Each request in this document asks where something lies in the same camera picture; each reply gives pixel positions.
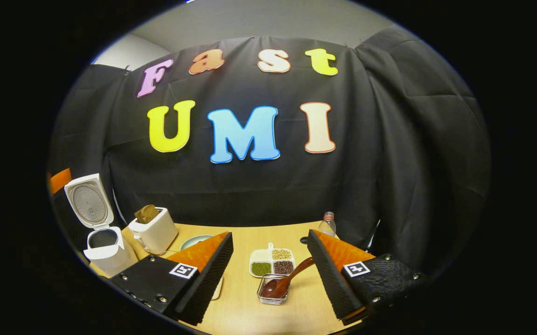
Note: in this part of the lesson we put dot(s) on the yellow soybeans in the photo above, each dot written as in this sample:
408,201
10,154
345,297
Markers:
281,254

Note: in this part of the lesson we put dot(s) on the black backdrop cloth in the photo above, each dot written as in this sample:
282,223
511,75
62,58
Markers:
389,163

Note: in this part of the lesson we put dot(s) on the white rice cooker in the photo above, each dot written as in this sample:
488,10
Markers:
110,258

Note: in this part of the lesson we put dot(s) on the white divided dish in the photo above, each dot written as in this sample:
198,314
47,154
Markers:
261,256

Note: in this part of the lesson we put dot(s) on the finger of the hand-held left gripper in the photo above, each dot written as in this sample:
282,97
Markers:
60,181

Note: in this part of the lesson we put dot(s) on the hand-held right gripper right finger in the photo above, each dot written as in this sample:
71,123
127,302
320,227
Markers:
331,281

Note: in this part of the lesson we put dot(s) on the dark red beans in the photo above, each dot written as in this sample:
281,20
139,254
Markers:
283,267

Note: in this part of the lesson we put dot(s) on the green mung beans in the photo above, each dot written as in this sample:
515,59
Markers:
261,269

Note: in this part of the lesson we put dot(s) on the clear plastic bottle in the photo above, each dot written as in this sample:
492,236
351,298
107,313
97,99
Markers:
327,227

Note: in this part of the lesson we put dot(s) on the white toaster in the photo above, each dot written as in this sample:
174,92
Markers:
159,232

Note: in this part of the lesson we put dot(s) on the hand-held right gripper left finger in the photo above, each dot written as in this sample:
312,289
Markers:
210,279

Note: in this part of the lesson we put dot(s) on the brown bread slice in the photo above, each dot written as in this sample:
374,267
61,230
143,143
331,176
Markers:
146,214

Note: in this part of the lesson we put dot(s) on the pale green plate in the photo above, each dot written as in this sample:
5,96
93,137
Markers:
194,241

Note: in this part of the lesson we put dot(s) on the brown wooden spoon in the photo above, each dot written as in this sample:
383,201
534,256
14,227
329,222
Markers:
275,287

